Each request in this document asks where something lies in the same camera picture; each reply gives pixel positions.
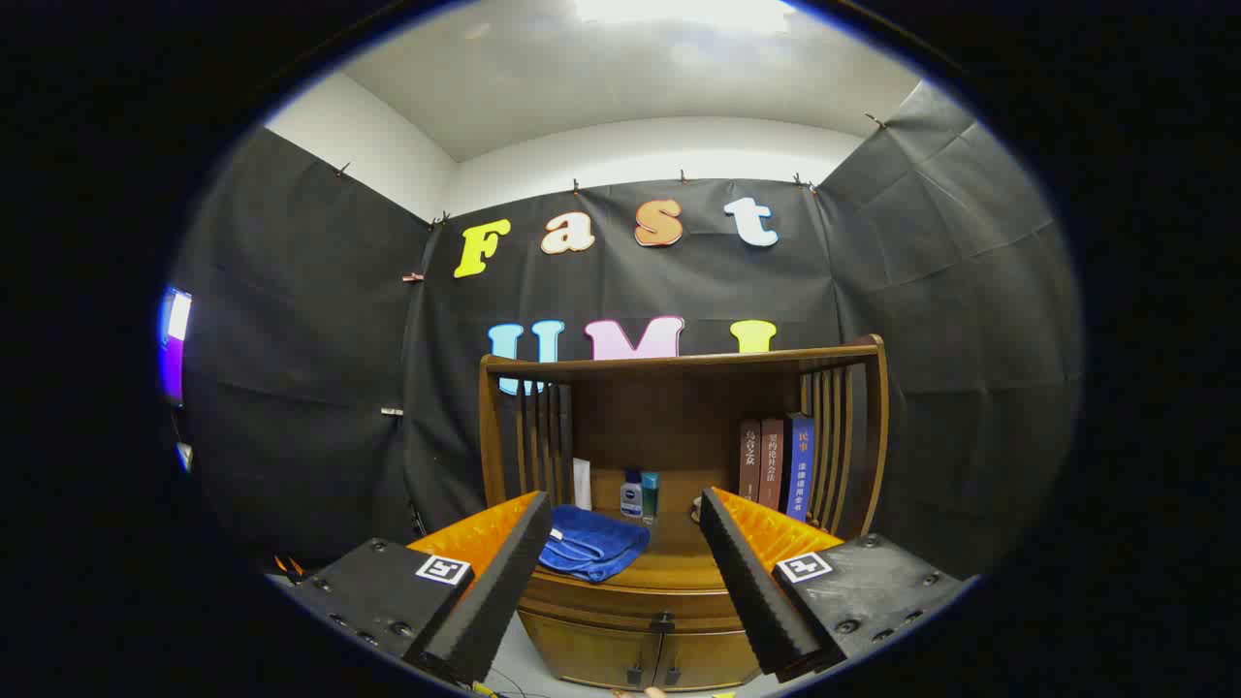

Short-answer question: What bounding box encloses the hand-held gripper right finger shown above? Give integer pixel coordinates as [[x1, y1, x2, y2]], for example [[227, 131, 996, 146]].
[[698, 486, 971, 684]]

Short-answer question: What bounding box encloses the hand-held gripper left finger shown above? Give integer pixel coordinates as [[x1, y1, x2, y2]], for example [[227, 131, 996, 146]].
[[281, 490, 555, 687]]

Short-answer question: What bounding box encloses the wooden drawer with black knob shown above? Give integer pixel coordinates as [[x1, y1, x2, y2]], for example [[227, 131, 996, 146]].
[[519, 574, 749, 636]]

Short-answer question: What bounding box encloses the wooden countertop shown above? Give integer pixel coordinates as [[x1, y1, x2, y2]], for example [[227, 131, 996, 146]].
[[536, 504, 748, 592]]

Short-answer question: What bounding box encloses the wooden cabinet door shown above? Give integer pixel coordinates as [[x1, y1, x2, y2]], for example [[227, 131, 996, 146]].
[[657, 625, 763, 691], [519, 611, 666, 691]]

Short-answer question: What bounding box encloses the wooden cabinet with slatted shelf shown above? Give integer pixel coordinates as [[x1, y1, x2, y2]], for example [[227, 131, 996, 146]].
[[478, 334, 888, 691]]

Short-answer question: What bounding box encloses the blue folded towel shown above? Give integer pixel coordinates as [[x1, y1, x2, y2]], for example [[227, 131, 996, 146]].
[[538, 504, 652, 584]]

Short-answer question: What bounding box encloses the reddish brown book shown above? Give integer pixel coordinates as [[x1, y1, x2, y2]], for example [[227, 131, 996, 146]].
[[760, 418, 789, 513]]

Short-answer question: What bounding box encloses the blue book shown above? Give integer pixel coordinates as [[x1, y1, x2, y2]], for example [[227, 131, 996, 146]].
[[783, 413, 816, 524]]

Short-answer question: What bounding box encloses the lit monitor screen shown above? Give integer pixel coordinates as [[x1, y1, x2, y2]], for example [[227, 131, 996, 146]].
[[158, 286, 193, 406]]

